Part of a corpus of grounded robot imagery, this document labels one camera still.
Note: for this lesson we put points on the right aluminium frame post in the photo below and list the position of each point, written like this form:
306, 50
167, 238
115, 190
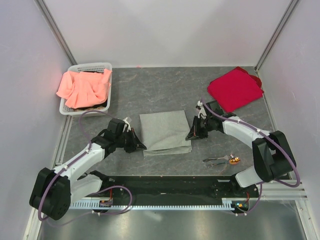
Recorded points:
276, 33

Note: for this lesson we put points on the aluminium frame post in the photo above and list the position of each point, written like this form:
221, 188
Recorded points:
276, 33
44, 9

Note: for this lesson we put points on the salmon pink cloth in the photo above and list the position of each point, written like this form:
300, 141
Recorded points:
84, 89

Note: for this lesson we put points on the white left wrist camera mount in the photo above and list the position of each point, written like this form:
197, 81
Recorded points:
127, 121

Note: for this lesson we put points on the grey cloth napkin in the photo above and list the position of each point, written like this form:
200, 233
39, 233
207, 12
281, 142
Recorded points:
164, 133

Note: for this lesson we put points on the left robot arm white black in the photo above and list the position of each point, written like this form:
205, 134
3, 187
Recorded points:
56, 189

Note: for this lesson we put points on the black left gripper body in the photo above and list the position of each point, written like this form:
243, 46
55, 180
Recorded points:
126, 140

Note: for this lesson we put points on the white plastic basket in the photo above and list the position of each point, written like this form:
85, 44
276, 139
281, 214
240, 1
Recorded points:
96, 67

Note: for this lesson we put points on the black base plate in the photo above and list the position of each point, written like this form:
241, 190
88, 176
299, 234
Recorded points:
215, 187

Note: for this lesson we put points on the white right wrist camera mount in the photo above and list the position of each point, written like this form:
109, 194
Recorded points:
201, 110

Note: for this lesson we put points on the silver spoon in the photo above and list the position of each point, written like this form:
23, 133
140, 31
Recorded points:
215, 164

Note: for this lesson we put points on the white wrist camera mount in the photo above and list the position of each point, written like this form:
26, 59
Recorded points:
201, 110
127, 121

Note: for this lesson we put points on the red folded napkin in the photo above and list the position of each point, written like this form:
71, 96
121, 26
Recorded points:
235, 89

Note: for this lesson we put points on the left aluminium frame post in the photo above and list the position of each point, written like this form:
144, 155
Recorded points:
44, 9

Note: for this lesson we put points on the white slotted cable duct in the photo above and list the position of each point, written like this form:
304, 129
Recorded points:
94, 203

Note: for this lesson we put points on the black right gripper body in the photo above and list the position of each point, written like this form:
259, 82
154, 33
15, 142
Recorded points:
205, 126

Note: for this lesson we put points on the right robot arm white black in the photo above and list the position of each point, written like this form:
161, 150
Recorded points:
272, 155

